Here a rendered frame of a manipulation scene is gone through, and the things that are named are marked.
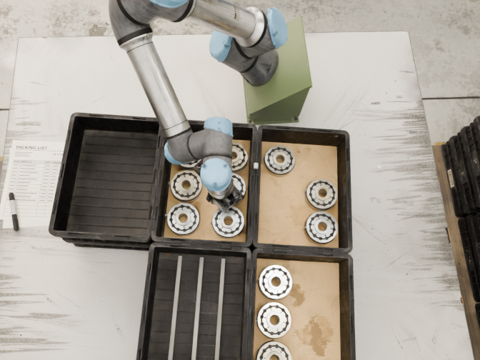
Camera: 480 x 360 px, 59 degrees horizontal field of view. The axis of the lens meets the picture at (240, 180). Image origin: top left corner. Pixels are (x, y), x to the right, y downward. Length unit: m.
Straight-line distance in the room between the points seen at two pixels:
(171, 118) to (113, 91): 0.62
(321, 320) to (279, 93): 0.75
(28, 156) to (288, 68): 0.99
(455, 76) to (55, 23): 2.41
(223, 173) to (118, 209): 0.51
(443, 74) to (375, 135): 1.24
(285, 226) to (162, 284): 0.43
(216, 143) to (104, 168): 0.52
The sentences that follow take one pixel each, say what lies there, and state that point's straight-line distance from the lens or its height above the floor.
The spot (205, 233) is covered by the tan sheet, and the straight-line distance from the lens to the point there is 1.38.
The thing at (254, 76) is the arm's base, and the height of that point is 0.88.
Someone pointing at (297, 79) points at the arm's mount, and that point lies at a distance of 1.48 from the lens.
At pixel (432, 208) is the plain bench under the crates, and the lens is 1.71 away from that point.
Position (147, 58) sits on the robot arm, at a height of 1.23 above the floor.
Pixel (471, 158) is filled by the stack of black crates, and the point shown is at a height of 0.38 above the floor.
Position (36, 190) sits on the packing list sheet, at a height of 0.70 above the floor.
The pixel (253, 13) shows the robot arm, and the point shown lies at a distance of 1.34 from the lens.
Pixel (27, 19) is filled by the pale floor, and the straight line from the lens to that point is 3.01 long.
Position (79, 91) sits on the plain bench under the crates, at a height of 0.70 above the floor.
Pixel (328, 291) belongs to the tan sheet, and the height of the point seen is 0.83.
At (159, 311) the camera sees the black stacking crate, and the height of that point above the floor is 0.83.
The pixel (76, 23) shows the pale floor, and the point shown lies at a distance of 2.90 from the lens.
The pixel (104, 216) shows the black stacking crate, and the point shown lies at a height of 0.83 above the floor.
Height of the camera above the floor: 2.19
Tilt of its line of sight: 72 degrees down
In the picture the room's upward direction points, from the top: 7 degrees clockwise
